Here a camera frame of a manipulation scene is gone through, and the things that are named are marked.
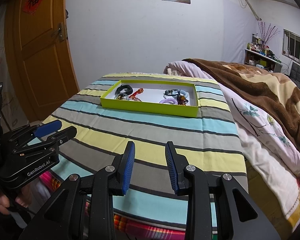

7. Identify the orange wooden door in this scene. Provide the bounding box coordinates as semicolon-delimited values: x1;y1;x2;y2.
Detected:
4;0;79;122

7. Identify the barred window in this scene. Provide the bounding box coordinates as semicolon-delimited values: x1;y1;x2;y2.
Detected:
282;29;300;64

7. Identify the black smart band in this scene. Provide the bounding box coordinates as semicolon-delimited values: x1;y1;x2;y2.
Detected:
115;85;133;95

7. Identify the lime green tray box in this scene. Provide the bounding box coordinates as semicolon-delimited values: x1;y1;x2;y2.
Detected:
101;80;199;118

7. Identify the brown beige fleece blanket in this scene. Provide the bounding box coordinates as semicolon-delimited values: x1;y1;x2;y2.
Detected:
185;59;300;152

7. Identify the black elastic teal bead tie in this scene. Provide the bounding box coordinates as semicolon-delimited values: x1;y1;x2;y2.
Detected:
164;89;180;96

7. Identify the light blue spiral hair tie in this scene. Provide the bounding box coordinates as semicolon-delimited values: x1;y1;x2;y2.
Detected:
176;89;191;99

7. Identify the brass door latch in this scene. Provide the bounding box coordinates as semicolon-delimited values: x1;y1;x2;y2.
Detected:
51;22;68;42

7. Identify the purple branch bouquet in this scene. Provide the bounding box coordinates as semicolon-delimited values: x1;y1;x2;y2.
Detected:
257;21;280;45

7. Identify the red gold cord bracelet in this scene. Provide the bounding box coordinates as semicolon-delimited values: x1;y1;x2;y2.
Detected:
129;87;145;103

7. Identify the dark flower hair tie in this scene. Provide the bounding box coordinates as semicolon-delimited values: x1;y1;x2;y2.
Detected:
176;95;190;106

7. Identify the colourful plaid blanket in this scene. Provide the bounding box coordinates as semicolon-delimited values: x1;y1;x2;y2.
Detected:
39;171;185;240

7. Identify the black padded chair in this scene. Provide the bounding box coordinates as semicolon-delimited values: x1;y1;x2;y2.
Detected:
289;62;300;89

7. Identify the black gold chain charm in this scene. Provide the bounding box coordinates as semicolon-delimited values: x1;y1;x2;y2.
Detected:
115;93;126;100

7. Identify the grey hair elastic with flower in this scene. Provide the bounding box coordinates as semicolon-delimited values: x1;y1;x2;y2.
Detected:
115;93;130;101

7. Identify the striped pastel cloth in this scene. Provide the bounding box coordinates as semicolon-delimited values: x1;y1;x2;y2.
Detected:
46;73;248;228

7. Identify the cluttered white shelf desk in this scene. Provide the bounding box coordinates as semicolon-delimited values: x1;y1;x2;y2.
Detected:
244;34;282;73

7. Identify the pink floral quilt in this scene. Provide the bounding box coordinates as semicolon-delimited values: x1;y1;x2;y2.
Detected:
164;60;300;239

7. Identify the person left hand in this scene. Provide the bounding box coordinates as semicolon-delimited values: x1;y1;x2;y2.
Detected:
0;184;32;215

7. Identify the purple spiral hair tie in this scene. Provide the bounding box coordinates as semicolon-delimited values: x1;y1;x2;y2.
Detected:
159;97;179;106

